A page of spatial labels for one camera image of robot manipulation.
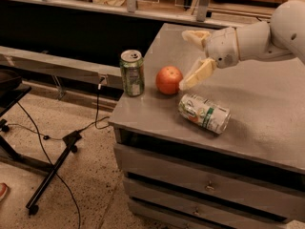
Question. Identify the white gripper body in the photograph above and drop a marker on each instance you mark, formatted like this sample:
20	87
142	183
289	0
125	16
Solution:
221	47

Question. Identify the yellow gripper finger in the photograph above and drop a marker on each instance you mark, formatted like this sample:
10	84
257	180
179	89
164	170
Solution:
201	69
197	38

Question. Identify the red apple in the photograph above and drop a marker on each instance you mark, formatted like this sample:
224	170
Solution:
167	80

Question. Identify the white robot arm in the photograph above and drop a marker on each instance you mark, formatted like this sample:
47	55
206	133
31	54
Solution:
281	38

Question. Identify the white can lying sideways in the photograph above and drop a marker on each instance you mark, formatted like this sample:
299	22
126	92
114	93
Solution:
204	113

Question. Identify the upright green soda can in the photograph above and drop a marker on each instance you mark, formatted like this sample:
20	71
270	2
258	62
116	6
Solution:
132	71

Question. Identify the grey drawer cabinet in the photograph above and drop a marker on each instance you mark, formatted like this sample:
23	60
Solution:
226	154

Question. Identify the grey low shelf ledge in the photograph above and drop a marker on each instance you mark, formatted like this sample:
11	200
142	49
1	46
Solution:
87	72

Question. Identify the upper shelf with clutter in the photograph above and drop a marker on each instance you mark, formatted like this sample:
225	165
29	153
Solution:
201	13

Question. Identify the red white shoe tip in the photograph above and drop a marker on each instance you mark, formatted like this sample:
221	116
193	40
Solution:
3	190

